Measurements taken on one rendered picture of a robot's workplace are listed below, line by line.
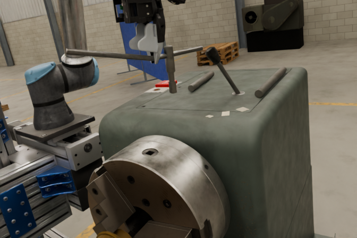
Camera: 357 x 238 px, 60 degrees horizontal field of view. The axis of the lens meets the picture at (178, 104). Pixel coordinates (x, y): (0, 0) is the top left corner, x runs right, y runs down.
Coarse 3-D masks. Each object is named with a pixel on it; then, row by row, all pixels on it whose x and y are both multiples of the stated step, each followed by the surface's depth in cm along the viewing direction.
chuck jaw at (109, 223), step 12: (96, 180) 64; (108, 180) 66; (96, 192) 65; (108, 192) 64; (120, 192) 66; (108, 204) 63; (120, 204) 64; (96, 216) 63; (108, 216) 61; (120, 216) 63; (96, 228) 61; (108, 228) 60
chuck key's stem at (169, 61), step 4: (164, 48) 73; (168, 48) 72; (172, 48) 73; (164, 52) 73; (168, 52) 73; (172, 52) 73; (168, 56) 73; (172, 56) 73; (168, 60) 73; (172, 60) 73; (168, 64) 74; (172, 64) 74; (168, 68) 74; (172, 68) 74; (168, 72) 74; (172, 72) 74; (168, 76) 75; (172, 76) 75; (172, 80) 75; (172, 84) 75; (172, 88) 76; (172, 92) 76
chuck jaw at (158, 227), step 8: (152, 224) 63; (160, 224) 62; (168, 224) 62; (144, 232) 61; (152, 232) 60; (160, 232) 60; (168, 232) 59; (176, 232) 59; (184, 232) 58; (192, 232) 59; (200, 232) 58; (208, 232) 61
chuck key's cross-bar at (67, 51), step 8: (192, 48) 77; (200, 48) 78; (96, 56) 64; (104, 56) 65; (112, 56) 66; (120, 56) 66; (128, 56) 67; (136, 56) 69; (144, 56) 70; (152, 56) 71; (160, 56) 72
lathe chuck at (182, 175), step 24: (144, 144) 68; (96, 168) 70; (120, 168) 64; (144, 168) 60; (168, 168) 61; (192, 168) 64; (144, 192) 63; (168, 192) 59; (192, 192) 60; (216, 192) 64; (144, 216) 74; (168, 216) 61; (192, 216) 58; (216, 216) 63
